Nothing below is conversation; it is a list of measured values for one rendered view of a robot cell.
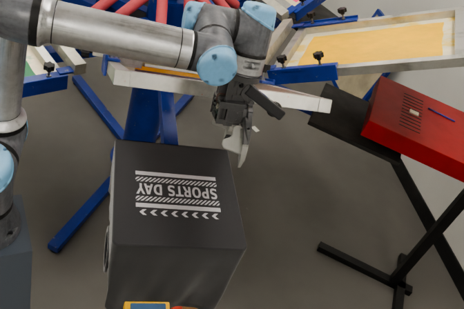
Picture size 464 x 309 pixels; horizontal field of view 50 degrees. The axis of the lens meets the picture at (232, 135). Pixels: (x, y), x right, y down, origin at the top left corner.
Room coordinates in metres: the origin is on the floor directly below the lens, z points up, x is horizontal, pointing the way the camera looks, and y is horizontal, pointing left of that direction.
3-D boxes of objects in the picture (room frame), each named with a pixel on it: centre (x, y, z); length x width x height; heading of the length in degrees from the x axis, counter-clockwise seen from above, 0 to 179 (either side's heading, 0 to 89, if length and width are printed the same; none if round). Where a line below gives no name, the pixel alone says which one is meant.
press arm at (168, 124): (1.70, 0.30, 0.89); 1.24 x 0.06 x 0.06; 22
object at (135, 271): (1.03, 0.03, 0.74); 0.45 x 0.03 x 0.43; 112
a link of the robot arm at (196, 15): (0.93, 0.12, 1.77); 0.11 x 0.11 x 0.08; 20
